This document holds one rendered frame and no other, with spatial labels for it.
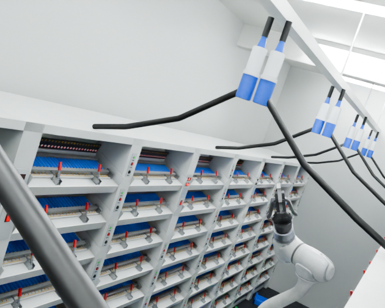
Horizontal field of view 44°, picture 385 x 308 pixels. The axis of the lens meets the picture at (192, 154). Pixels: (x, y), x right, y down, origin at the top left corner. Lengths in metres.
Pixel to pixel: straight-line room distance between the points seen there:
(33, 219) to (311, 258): 1.73
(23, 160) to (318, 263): 1.22
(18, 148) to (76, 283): 1.43
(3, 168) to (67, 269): 0.10
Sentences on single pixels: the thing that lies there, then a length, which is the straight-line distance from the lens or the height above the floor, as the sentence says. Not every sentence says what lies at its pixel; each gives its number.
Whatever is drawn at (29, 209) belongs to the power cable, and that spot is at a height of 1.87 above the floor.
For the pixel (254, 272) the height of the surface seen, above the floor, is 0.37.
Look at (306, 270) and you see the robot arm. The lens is 2.05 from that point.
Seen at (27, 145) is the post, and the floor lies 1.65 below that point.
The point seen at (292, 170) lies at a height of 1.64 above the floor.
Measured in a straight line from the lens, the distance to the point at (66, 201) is 2.29.
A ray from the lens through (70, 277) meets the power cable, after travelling 0.37.
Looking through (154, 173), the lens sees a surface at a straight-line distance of 2.71.
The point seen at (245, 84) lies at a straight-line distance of 1.79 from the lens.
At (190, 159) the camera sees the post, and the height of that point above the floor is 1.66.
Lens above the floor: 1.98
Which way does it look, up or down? 6 degrees down
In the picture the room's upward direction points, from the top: 19 degrees clockwise
